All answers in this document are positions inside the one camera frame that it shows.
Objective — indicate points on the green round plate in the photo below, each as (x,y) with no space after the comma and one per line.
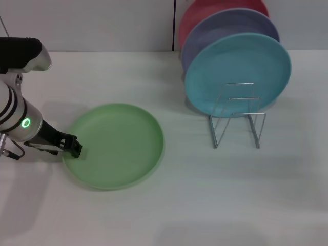
(118,146)

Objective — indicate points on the purple round plate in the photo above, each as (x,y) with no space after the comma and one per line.
(217,28)

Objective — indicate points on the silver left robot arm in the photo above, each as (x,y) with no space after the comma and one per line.
(15,112)

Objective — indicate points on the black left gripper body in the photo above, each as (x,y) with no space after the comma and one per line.
(48,135)

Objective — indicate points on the light blue round plate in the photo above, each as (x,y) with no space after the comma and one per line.
(243,66)

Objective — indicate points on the red round plate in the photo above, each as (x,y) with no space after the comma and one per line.
(200,12)

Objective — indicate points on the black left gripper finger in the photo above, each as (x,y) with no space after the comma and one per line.
(73,147)
(56,151)

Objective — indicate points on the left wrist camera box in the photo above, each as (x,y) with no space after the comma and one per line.
(23,53)

